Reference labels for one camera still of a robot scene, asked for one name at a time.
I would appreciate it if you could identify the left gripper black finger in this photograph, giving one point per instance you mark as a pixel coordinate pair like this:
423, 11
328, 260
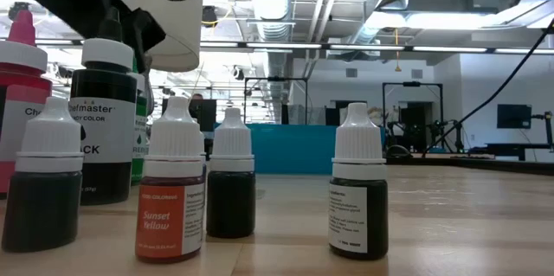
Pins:
140, 62
145, 29

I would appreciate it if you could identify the large black food colouring bottle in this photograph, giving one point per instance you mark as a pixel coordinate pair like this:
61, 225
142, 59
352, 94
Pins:
104, 90

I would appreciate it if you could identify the large pink food colouring bottle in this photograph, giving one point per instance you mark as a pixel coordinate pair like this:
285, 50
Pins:
21, 90

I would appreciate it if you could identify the small white-capped dropper bottle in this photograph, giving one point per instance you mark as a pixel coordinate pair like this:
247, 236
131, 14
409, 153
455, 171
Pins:
376, 220
43, 207
230, 207

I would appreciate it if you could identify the blue plastic tray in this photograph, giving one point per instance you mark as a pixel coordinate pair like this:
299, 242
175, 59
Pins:
294, 150

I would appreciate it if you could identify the white shade table lamp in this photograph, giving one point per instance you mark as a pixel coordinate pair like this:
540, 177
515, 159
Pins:
182, 29

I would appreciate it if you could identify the black ceiling speaker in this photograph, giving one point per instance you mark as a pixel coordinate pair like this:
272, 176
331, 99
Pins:
209, 16

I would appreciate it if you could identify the person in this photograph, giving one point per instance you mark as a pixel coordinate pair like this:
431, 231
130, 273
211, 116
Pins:
197, 97

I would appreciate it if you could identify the long ceiling light strip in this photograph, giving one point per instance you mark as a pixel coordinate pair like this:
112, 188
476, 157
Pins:
368, 47
281, 45
523, 51
450, 49

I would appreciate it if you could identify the black monitor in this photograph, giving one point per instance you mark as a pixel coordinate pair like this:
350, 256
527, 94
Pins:
205, 113

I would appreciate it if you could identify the small Sunset Yellow dropper bottle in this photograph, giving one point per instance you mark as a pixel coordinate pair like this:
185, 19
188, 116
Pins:
160, 224

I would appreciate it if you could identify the black dome-shaped object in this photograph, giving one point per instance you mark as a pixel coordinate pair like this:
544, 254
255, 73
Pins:
398, 152

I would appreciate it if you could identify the black table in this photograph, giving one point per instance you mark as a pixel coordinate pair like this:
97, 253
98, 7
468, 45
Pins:
519, 146

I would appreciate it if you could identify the black frame rig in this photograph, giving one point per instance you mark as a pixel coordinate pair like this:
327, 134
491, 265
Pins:
411, 83
277, 79

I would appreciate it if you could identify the black wall screen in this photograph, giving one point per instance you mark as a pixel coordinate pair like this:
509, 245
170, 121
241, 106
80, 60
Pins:
514, 116

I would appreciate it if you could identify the black aluminium table frame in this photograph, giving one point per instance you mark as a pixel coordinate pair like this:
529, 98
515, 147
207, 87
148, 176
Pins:
497, 165

